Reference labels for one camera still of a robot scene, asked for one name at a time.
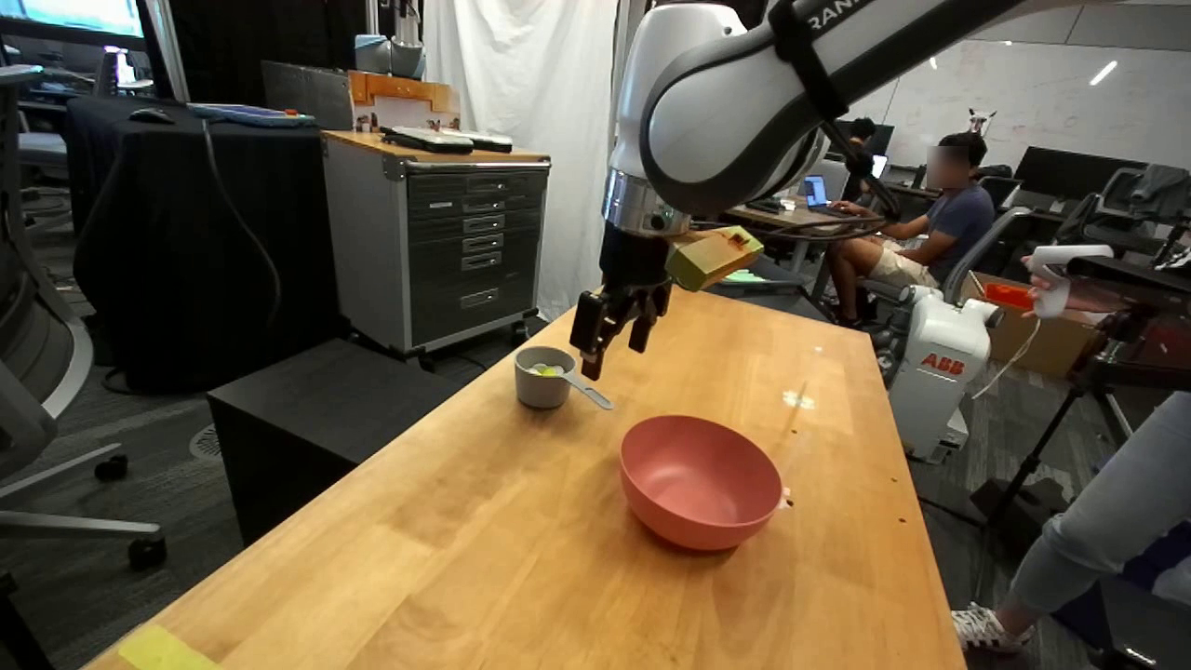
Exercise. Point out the white curtain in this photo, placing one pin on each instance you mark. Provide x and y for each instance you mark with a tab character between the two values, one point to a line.
524	76

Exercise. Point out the yellow round disc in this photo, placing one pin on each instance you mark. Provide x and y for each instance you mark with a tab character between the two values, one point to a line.
544	367

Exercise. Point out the standing person light jeans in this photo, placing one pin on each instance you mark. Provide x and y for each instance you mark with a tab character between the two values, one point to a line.
1103	506

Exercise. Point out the black backdrop panel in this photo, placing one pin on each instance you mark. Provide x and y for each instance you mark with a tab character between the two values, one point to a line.
247	50

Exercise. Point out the grey measuring cup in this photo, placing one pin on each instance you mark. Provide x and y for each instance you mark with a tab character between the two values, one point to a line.
542	390

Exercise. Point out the orange white container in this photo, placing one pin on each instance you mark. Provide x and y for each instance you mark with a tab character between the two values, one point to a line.
1010	298

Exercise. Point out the orange wooden box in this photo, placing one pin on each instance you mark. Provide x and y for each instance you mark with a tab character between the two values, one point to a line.
405	97

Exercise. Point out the open laptop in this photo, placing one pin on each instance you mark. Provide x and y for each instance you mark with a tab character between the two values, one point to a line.
818	191

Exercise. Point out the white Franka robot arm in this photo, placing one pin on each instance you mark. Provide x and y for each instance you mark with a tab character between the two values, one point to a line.
718	97

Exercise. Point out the cardboard box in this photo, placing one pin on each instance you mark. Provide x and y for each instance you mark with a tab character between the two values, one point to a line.
1053	349

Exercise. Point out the white ABB robot base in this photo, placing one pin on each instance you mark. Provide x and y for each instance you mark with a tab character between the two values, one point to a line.
936	375

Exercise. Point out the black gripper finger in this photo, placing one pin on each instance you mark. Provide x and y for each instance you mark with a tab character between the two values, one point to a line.
647	323
591	334

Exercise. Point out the computer monitor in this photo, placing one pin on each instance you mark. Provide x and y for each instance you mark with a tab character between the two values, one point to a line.
76	16

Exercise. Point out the grey office chair with wheels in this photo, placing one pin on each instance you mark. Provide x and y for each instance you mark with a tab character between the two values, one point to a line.
22	412

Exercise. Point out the black tripod stand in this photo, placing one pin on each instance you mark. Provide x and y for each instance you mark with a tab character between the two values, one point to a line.
1123	376

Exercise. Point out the low black box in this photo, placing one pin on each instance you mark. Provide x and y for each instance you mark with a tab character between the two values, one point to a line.
321	421

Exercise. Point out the yellow tape strip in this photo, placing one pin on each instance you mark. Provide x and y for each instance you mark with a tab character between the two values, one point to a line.
160	653

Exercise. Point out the grey drawer cabinet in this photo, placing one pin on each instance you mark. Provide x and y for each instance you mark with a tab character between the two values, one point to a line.
470	248

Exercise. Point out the blue grey bin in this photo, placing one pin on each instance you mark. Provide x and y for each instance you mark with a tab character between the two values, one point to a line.
384	58

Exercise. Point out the black keyboard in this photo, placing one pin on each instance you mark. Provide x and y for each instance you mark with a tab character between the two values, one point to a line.
429	137

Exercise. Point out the seated person blue shirt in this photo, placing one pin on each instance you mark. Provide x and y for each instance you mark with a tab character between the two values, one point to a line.
963	225

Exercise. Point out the yellow wrist camera mount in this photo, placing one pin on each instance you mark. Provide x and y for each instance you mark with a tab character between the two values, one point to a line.
717	259

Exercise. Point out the black draped desk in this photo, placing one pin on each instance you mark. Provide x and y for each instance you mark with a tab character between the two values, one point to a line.
173	248

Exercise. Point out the pink bowl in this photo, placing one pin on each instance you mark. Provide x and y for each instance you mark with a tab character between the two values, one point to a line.
694	488

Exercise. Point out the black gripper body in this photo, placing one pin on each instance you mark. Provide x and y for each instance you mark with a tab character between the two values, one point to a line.
634	261

